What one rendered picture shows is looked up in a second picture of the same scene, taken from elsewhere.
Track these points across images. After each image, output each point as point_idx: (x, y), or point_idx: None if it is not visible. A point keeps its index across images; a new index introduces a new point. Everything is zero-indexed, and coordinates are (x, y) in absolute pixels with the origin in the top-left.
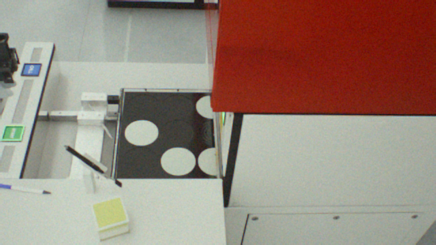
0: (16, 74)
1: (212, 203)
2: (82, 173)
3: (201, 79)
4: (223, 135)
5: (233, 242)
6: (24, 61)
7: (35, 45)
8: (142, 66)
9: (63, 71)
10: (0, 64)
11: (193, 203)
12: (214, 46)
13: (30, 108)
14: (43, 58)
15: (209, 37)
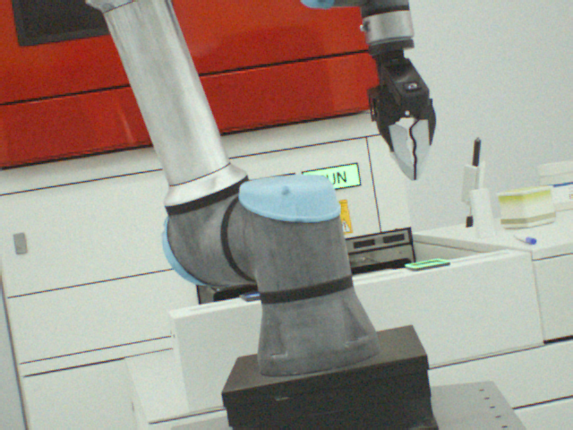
0: None
1: (451, 227)
2: (486, 188)
3: (167, 352)
4: (363, 205)
5: None
6: (238, 304)
7: (182, 313)
8: (142, 376)
9: (175, 401)
10: None
11: (459, 227)
12: None
13: (361, 277)
14: (223, 302)
15: (311, 77)
